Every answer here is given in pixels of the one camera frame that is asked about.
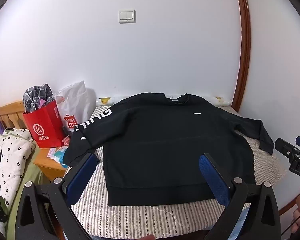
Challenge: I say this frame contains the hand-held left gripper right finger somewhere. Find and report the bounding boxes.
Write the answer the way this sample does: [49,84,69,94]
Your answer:
[199,153,282,240]

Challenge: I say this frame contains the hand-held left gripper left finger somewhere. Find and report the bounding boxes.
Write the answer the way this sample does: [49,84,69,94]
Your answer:
[15,152,99,240]

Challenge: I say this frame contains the black sweatshirt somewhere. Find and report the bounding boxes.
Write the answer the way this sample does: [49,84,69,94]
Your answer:
[62,92,275,207]

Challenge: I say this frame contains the blue tissue packet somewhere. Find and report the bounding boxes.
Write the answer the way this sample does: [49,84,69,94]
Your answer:
[52,147,70,168]

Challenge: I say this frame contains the wooden nightstand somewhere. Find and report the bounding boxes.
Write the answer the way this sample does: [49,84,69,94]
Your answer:
[34,135,70,180]

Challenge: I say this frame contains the brown wooden baseboard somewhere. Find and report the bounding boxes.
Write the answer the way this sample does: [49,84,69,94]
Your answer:
[279,200,298,215]

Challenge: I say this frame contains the green bedsheet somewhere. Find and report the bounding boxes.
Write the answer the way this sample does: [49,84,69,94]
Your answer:
[5,142,50,240]

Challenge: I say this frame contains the red paper bag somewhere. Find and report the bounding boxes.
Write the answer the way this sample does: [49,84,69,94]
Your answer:
[22,99,67,148]

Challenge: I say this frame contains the striped mattress pad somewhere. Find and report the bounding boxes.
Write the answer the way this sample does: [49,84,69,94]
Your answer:
[70,104,288,238]

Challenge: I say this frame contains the white plastic bag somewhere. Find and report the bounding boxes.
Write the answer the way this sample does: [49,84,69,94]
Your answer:
[55,80,89,135]

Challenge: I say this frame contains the white floral quilt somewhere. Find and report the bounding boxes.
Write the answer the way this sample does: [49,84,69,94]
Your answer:
[0,128,37,230]

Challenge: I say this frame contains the white roll with yellow print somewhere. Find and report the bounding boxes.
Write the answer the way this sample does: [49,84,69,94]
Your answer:
[95,95,232,107]

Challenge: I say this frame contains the grey checked cloth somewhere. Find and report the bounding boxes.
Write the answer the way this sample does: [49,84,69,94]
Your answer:
[22,84,56,114]

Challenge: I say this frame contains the wooden bed headboard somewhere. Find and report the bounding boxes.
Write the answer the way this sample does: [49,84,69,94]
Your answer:
[0,100,25,130]

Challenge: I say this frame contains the black cable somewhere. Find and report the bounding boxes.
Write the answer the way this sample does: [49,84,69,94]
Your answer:
[281,210,300,238]

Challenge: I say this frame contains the brown wooden door frame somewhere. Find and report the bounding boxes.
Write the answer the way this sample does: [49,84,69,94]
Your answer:
[232,0,252,112]

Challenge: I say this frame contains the white light switch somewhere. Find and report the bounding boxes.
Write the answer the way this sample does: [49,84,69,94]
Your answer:
[119,9,136,24]

